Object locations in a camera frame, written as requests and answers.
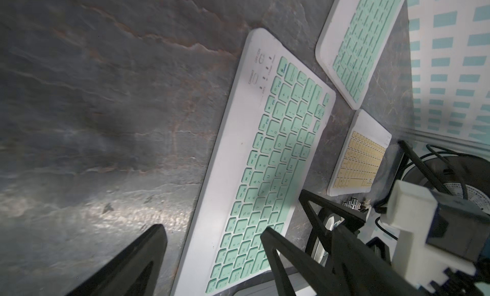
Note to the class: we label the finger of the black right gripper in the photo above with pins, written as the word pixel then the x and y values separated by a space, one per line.
pixel 318 210
pixel 275 245

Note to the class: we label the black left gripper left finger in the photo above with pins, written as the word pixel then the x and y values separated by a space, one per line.
pixel 134 271

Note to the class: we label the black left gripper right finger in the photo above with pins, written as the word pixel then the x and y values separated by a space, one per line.
pixel 360 272

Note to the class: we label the yellow key white keyboard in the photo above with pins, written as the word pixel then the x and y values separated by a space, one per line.
pixel 361 156

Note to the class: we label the green key keyboard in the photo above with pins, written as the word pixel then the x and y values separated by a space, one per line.
pixel 351 43
pixel 273 122

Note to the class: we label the black cable reel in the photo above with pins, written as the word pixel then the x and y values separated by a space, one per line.
pixel 446 171

